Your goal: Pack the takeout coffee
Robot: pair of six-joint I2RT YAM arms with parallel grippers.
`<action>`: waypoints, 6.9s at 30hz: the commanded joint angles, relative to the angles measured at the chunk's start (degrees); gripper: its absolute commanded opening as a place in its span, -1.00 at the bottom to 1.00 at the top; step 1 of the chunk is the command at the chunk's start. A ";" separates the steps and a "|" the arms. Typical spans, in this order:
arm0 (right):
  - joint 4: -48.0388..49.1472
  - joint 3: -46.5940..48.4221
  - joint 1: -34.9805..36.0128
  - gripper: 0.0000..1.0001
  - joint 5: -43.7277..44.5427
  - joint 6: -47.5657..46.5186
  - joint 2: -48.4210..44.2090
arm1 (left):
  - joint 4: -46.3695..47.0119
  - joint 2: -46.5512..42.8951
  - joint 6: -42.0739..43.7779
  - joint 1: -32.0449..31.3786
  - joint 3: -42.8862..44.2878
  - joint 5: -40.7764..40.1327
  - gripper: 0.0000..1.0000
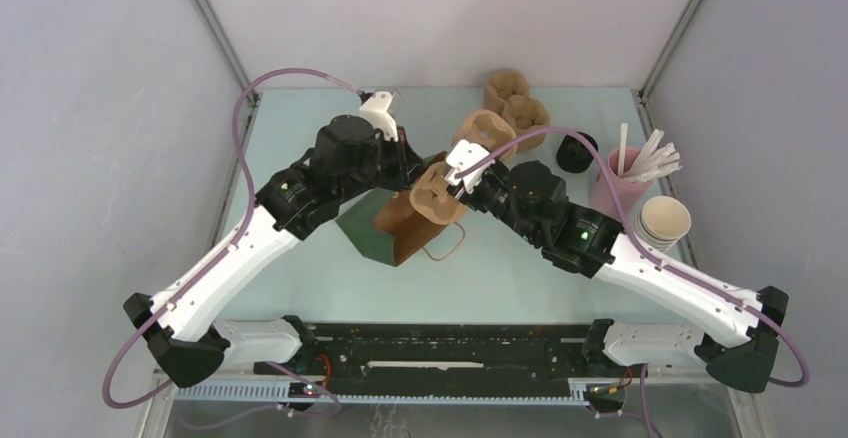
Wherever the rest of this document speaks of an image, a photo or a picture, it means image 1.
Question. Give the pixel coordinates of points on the single white straw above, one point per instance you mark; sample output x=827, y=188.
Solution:
x=624, y=128

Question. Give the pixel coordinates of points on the stack of paper cups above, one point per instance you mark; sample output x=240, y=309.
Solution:
x=662, y=222

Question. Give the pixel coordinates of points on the green paper bag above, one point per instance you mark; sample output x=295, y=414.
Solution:
x=389, y=227

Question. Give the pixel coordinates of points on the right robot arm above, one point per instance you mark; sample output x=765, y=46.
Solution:
x=729, y=330

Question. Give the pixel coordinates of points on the bundle of white straws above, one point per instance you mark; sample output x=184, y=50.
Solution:
x=655, y=160

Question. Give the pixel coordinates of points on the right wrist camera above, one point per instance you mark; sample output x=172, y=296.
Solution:
x=466, y=163

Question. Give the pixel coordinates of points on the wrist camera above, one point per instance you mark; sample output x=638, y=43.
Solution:
x=466, y=163
x=378, y=108

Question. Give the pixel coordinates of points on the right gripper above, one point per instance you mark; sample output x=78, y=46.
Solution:
x=472, y=199

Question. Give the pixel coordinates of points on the stacked brown cup carriers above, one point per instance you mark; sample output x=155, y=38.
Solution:
x=507, y=93

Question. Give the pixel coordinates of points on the stack of black lids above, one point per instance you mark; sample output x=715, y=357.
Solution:
x=572, y=156

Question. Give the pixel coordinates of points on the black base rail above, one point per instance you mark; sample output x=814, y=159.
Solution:
x=381, y=361

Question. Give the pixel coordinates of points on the brown pulp cup carrier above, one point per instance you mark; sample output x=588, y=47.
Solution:
x=435, y=195

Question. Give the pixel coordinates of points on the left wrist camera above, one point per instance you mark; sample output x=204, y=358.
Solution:
x=378, y=108

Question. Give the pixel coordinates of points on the pink straw holder cup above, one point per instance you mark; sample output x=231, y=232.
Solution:
x=613, y=195

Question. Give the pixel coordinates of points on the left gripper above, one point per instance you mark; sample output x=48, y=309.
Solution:
x=408, y=163

